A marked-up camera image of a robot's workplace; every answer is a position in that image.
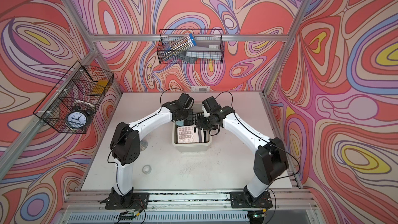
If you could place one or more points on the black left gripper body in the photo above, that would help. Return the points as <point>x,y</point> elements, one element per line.
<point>187,114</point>

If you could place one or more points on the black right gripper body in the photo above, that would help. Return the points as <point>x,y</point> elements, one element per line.
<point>207,123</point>

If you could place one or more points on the white plastic storage box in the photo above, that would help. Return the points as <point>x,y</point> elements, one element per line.
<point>197,108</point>

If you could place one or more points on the dark maroon calculator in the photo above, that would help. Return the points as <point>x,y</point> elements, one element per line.
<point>193,119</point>

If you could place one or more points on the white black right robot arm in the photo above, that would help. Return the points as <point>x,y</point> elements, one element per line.
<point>270,156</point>

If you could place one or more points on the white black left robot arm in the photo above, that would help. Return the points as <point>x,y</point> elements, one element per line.
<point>125,147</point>

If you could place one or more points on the small pink calculator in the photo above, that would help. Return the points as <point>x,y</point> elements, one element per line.
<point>189,135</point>

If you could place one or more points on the white barcode label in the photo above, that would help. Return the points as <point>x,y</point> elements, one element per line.
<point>200,88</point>

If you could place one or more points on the grey stapler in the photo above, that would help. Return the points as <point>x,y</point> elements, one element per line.
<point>204,53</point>

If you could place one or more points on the clear tape roll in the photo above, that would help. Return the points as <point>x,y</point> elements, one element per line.
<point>146,169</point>

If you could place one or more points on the pencil tube blue cap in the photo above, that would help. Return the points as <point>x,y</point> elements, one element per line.
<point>171,49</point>

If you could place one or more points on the yellow sticky notes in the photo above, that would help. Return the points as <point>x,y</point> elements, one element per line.
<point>99,87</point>

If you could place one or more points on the black alarm clock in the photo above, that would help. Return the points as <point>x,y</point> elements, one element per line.
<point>78,118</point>

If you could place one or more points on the black wire basket back wall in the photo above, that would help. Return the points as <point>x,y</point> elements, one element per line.
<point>211,38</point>

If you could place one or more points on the black wire basket wall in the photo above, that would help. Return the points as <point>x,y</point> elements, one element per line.
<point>73,89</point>
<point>211,38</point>

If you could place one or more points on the black wire basket left wall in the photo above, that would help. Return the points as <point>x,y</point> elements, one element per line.
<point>73,89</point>

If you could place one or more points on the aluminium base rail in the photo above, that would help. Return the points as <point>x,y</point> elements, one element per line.
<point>283,206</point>

